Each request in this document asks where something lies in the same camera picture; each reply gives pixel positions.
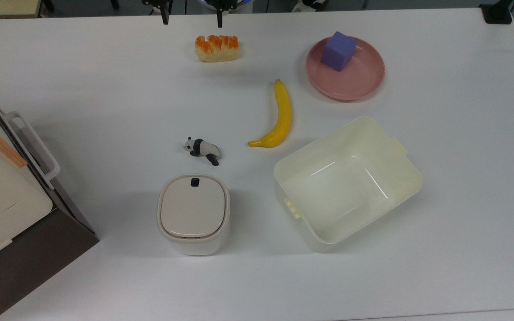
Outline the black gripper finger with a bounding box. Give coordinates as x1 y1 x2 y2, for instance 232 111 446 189
206 0 240 28
142 0 173 25

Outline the brown drawer with white handle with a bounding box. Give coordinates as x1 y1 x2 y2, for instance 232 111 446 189
0 80 100 243

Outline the cream open plastic bin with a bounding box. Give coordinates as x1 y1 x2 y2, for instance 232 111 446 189
274 117 423 253

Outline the dark brown drawer cabinet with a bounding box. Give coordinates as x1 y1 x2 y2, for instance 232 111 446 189
0 205 100 321

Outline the orange glazed toy bread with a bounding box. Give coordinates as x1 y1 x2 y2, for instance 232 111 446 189
195 35 241 63

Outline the yellow toy banana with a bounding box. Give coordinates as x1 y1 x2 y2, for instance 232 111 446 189
248 79 293 148

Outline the purple foam cube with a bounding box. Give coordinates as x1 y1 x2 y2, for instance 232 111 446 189
320 31 357 72

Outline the small panda figurine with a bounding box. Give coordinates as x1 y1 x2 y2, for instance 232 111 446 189
183 137 221 167

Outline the pink plate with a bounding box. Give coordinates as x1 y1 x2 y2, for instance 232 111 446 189
306 36 386 102

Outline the light wooden desk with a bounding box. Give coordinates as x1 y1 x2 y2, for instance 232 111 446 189
0 0 43 19

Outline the white lidded trash can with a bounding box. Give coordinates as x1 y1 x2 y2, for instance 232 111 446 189
157 173 231 256

